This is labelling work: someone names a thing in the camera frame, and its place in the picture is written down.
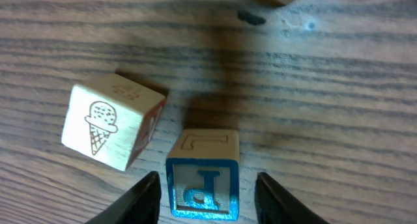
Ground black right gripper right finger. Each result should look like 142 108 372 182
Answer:
255 172 329 224

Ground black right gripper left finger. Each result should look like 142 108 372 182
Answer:
86 171 162 224

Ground blue P wooden block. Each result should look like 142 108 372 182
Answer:
165 129 240 221

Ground M letter wooden block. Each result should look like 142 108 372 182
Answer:
61 74 167 171

